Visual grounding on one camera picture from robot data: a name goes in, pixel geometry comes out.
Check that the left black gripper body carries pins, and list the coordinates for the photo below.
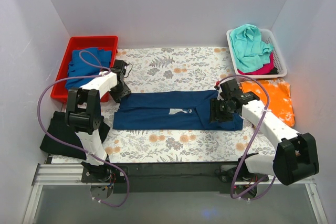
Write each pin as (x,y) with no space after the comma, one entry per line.
(119,94)

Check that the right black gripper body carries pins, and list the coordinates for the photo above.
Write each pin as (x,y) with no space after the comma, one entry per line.
(215,109)

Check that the dark blue t shirt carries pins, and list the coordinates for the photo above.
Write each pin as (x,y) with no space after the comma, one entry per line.
(175,110)

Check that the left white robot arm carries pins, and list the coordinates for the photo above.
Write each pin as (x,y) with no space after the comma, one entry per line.
(83,115)

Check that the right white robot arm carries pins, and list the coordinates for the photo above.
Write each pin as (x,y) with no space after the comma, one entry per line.
(296,155)

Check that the orange tie-dye folded shirt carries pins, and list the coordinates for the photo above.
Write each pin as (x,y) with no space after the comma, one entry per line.
(280,98)

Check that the red plastic bin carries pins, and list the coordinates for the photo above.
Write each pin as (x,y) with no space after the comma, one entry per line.
(108,43)

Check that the magenta shirt in basket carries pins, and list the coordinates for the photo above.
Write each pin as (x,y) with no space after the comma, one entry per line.
(265,69)

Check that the teal t shirt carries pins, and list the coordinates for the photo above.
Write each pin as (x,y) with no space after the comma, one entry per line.
(251,53)

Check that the white plastic basket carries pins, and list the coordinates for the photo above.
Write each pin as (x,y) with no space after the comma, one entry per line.
(267,37)

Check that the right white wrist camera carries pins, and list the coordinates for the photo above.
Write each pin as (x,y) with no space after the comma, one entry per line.
(217,87)

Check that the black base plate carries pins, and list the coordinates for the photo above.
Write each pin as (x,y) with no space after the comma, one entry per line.
(163,177)

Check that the aluminium mounting rail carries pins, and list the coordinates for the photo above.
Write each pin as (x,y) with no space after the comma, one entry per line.
(59,196)

